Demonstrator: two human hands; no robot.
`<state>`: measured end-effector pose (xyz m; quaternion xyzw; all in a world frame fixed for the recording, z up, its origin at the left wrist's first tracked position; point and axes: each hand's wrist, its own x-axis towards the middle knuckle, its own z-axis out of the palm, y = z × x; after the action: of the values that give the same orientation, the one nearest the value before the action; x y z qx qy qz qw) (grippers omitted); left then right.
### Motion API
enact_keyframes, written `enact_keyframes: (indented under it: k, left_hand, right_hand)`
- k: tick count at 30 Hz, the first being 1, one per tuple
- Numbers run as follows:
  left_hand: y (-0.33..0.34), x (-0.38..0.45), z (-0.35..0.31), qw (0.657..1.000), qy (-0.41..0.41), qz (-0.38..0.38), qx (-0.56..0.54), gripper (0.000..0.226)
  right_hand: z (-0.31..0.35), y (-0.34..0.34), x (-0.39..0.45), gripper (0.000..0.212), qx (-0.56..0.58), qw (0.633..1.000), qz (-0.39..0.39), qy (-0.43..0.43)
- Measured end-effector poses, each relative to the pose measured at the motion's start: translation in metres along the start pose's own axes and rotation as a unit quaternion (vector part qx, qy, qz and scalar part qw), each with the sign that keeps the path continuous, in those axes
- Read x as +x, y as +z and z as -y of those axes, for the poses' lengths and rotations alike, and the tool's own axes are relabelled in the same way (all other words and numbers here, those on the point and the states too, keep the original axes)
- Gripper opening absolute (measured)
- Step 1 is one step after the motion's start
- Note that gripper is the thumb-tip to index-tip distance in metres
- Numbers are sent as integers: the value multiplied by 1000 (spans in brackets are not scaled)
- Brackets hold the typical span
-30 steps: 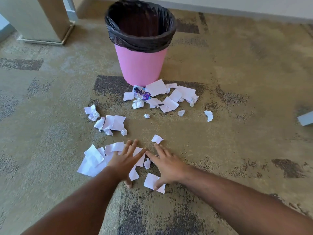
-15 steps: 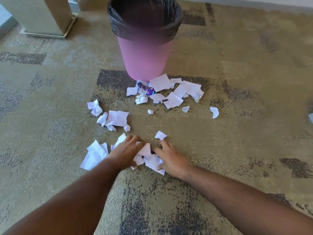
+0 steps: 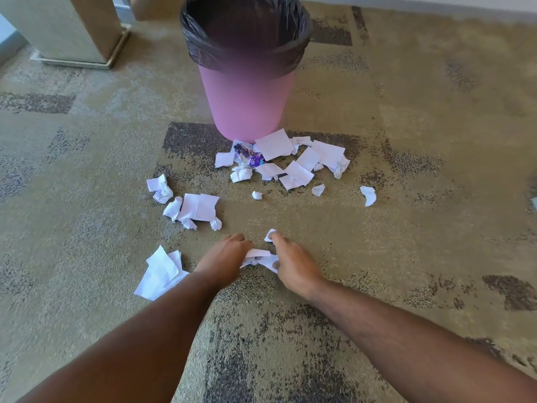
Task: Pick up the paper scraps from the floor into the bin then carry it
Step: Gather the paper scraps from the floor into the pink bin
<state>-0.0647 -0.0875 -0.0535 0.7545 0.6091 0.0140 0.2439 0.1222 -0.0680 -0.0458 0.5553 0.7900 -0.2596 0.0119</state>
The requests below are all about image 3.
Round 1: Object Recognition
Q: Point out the person's left hand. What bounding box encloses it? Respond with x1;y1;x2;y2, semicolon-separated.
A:
195;233;255;290

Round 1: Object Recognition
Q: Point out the person's right hand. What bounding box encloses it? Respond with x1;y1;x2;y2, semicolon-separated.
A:
268;231;324;301

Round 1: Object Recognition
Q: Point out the torn white paper piece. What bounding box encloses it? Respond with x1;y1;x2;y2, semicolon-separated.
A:
240;228;281;274

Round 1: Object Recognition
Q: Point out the person's right forearm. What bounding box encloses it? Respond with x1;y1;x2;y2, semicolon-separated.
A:
307;278;537;403

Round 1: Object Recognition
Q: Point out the person's left forearm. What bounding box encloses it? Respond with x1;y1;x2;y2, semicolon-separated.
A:
17;268;223;403

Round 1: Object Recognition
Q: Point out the flat white paper sheet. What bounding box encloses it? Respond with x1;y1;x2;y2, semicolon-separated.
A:
145;245;180;283
178;193;220;223
134;249;190;302

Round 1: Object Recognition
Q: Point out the pile of white paper pieces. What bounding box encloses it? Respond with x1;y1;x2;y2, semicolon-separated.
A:
214;128;351;192

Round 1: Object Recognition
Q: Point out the purple snack wrapper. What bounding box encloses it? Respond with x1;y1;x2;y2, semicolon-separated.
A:
233;143;266;168

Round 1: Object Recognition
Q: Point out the pink trash bin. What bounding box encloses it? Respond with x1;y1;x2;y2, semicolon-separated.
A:
198;63;295;144

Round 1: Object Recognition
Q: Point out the black trash bag liner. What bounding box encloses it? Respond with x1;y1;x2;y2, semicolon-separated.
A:
180;0;314;80

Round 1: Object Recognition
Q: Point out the beige wooden column with base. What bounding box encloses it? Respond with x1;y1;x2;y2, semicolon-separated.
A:
0;0;132;70

